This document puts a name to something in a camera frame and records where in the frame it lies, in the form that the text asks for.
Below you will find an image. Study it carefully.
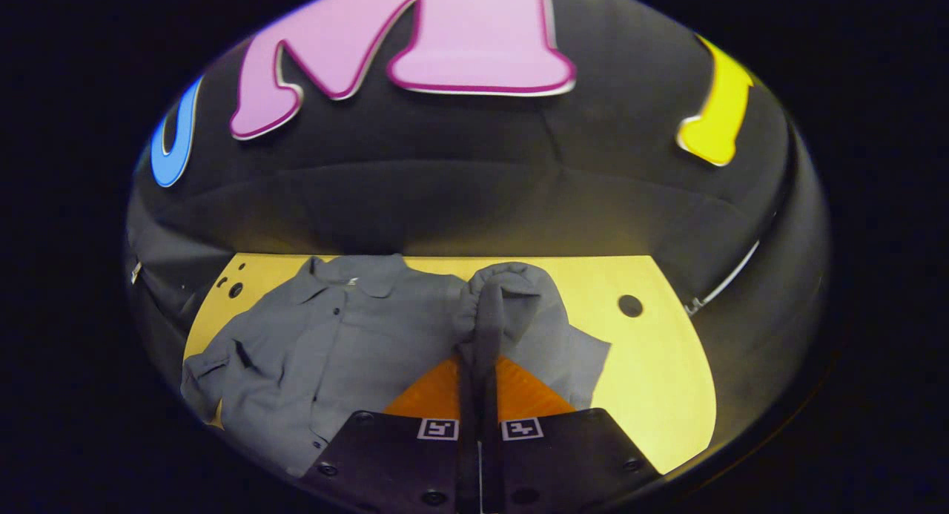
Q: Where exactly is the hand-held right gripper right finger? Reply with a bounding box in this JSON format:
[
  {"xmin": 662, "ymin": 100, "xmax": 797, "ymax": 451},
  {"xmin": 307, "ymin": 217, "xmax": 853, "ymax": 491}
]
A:
[{"xmin": 480, "ymin": 355, "xmax": 662, "ymax": 514}]

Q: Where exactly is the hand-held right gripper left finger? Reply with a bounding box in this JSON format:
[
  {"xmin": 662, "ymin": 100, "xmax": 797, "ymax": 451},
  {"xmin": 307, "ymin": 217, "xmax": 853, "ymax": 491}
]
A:
[{"xmin": 300, "ymin": 355, "xmax": 481, "ymax": 514}]

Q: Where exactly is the grey button shirt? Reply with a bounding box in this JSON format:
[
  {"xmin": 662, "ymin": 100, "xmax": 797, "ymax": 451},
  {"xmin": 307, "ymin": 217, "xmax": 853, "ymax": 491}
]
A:
[{"xmin": 181, "ymin": 254, "xmax": 613, "ymax": 478}]

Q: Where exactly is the black backdrop cloth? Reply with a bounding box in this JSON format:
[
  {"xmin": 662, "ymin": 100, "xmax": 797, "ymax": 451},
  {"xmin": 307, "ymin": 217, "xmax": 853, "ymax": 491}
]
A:
[{"xmin": 125, "ymin": 0, "xmax": 833, "ymax": 441}]

